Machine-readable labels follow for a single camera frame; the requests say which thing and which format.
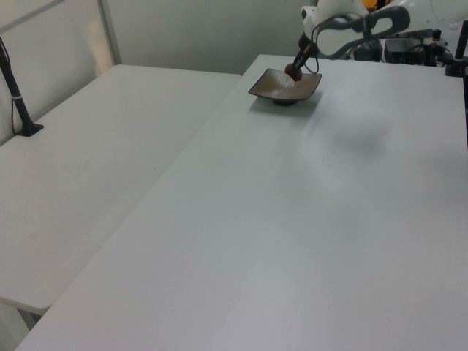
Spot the black camera pole with base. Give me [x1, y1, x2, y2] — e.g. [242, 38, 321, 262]
[0, 35, 45, 138]

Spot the black clamp with pole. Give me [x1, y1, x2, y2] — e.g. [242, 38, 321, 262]
[444, 20, 468, 78]

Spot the black control box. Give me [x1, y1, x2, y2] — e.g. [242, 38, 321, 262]
[383, 37, 436, 67]

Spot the square brown ceramic plate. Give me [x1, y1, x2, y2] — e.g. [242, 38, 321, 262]
[247, 67, 323, 107]

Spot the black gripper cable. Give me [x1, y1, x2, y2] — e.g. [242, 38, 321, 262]
[298, 21, 321, 74]

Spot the small round brown food item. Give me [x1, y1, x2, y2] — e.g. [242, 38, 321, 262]
[284, 64, 304, 82]

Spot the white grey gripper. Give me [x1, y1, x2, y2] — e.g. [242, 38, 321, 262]
[291, 3, 412, 74]

